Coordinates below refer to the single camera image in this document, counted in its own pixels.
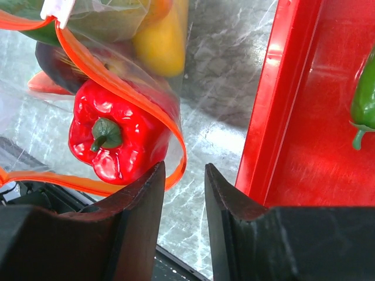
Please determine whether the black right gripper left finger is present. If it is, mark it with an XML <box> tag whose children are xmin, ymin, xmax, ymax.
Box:
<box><xmin>1</xmin><ymin>162</ymin><xmax>165</xmax><ymax>280</ymax></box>

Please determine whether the green toy chili pepper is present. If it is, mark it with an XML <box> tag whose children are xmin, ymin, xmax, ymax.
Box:
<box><xmin>350</xmin><ymin>48</ymin><xmax>374</xmax><ymax>150</ymax></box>

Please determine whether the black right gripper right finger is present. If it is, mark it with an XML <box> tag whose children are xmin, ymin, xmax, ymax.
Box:
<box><xmin>204</xmin><ymin>163</ymin><xmax>374</xmax><ymax>280</ymax></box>

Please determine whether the clear zip top bag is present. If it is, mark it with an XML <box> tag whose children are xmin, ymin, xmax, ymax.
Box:
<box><xmin>1</xmin><ymin>1</ymin><xmax>189</xmax><ymax>196</ymax></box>

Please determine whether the dark purple toy onion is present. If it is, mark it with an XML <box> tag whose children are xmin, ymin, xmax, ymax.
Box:
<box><xmin>35</xmin><ymin>42</ymin><xmax>88</xmax><ymax>95</ymax></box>

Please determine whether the red toy bell pepper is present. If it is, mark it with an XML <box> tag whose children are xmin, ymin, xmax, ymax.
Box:
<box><xmin>68</xmin><ymin>80</ymin><xmax>171</xmax><ymax>186</ymax></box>

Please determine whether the toy watermelon slice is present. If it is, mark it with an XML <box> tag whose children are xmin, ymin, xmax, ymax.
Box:
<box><xmin>28</xmin><ymin>70</ymin><xmax>72</xmax><ymax>95</ymax></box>

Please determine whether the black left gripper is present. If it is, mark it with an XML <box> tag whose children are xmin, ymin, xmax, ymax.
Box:
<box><xmin>1</xmin><ymin>181</ymin><xmax>97</xmax><ymax>214</ymax></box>

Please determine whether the red plastic bin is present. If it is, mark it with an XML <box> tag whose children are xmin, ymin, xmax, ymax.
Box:
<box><xmin>236</xmin><ymin>1</ymin><xmax>374</xmax><ymax>206</ymax></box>

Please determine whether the orange green toy mango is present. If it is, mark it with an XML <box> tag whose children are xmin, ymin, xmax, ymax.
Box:
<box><xmin>1</xmin><ymin>0</ymin><xmax>60</xmax><ymax>46</ymax></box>

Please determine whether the yellow toy mango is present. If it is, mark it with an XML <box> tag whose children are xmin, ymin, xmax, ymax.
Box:
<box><xmin>132</xmin><ymin>0</ymin><xmax>189</xmax><ymax>78</ymax></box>

